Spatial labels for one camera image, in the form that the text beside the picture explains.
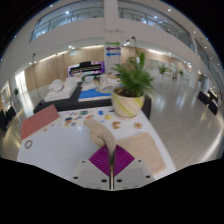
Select black low platform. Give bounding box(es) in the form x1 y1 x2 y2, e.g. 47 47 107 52
32 79 153 120

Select blue mat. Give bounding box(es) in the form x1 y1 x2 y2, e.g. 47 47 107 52
78 87 113 101

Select pink flat board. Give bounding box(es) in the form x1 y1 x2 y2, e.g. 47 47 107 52
20 103 62 142

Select beige building model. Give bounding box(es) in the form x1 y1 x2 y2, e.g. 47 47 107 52
98 73 121 93

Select black pole stand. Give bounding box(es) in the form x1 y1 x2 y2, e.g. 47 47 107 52
31 52 44 103

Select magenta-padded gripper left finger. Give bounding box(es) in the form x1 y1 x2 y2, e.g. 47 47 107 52
71 144 112 191

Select black piano with purple screen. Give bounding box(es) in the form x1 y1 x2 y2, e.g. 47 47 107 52
67 60 106 79

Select potted plant in striped pot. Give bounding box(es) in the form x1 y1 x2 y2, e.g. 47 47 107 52
110 51 155 120

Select arrow direction signs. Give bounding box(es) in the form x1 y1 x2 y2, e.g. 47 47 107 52
105 40 122 58

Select group of black chairs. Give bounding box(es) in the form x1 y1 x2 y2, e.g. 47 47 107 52
197 89 221 116
0 105 18 132

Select white landscape model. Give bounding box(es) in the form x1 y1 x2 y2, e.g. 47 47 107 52
43 78 79 103

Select wooden ring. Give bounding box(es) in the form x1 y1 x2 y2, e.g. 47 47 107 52
24 139 34 150

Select beige fluffy towel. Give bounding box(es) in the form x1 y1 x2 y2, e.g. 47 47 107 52
83 118 167 176

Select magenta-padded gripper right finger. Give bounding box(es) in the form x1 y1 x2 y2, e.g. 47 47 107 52
111 146 156 191

